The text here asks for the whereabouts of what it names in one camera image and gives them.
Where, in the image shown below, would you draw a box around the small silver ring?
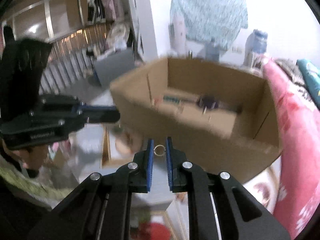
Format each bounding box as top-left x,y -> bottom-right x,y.
153,144 -> 166,157

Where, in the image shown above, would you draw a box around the grey storage bin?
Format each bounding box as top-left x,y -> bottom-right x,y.
93,48 -> 137,88

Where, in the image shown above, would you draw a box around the brown cardboard box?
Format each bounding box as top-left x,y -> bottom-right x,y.
110,57 -> 281,183

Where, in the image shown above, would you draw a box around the dark purple smart watch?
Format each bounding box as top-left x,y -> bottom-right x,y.
196,96 -> 219,110

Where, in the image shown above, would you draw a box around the wooden wardrobe doors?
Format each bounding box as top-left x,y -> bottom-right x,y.
1,0 -> 93,40

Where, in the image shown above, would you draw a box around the hanging clothes rack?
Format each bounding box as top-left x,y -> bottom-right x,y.
87,0 -> 131,51

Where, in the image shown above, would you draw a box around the pink floral blanket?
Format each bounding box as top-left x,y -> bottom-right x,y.
263,59 -> 319,239

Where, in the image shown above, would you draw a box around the blue water jug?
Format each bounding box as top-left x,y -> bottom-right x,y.
243,29 -> 268,68

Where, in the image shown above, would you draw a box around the teal patterned curtain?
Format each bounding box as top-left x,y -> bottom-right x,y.
170,0 -> 248,51

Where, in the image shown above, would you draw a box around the teal patterned pillow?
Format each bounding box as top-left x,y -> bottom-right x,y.
297,59 -> 320,108

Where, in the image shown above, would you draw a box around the colourful bead bracelet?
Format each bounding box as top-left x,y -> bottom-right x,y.
153,94 -> 185,112

